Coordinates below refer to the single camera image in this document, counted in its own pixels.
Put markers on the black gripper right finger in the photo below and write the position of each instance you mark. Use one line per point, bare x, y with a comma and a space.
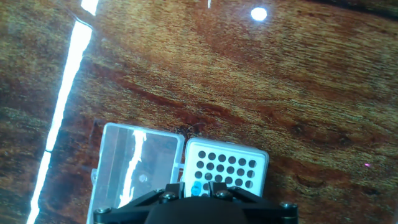
220, 192

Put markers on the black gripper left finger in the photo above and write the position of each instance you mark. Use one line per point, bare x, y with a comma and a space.
171, 193

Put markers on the white hinged pipette tip box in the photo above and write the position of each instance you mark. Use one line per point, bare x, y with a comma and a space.
149, 161

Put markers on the glossy wooden board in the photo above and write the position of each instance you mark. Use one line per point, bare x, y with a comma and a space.
248, 77

